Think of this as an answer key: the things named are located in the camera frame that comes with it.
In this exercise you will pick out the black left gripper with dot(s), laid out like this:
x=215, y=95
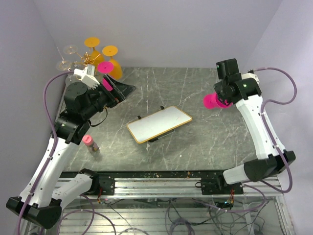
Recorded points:
x=123, y=89

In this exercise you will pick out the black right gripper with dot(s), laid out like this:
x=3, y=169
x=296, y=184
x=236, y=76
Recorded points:
x=217, y=86

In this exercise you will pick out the pink wine glass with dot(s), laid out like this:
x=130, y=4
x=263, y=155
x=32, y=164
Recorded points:
x=105, y=68
x=211, y=101

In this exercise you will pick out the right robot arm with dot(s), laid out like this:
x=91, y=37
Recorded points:
x=243, y=91

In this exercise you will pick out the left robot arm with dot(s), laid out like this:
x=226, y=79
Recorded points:
x=40, y=203

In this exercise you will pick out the yellow wine glass rear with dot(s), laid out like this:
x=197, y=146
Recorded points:
x=92, y=43

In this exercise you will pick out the yellow wine glass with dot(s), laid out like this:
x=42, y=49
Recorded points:
x=111, y=51
x=92, y=43

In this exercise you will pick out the yellow wine glass front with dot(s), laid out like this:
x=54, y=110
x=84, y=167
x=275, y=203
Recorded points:
x=111, y=51

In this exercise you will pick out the clear wine glass near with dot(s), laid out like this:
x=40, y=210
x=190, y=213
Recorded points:
x=65, y=65

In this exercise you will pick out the clear wine glass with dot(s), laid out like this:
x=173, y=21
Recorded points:
x=67, y=51
x=65, y=65

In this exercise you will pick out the clear wine glass far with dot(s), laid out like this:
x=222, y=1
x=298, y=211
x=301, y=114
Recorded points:
x=67, y=51

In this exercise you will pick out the small bottle pink cap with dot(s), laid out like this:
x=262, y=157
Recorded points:
x=90, y=143

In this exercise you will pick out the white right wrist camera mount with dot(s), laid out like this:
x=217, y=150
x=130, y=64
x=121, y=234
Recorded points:
x=250, y=75

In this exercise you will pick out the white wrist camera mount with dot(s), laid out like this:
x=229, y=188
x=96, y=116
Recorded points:
x=250, y=75
x=87, y=76

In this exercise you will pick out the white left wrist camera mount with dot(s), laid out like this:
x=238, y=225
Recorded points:
x=87, y=76

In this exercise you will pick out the gold wire wine glass rack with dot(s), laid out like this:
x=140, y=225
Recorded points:
x=85, y=59

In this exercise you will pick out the black wire tablet stand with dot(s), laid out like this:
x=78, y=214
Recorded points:
x=161, y=135

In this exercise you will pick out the white tablet yellow frame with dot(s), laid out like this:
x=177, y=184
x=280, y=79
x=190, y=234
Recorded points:
x=158, y=123

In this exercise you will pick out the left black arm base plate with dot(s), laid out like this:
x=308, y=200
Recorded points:
x=105, y=185

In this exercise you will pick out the aluminium mounting rail frame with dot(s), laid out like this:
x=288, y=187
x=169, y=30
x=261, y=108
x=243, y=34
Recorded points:
x=168, y=203

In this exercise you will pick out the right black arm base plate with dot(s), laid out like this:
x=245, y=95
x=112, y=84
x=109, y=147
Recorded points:
x=218, y=186

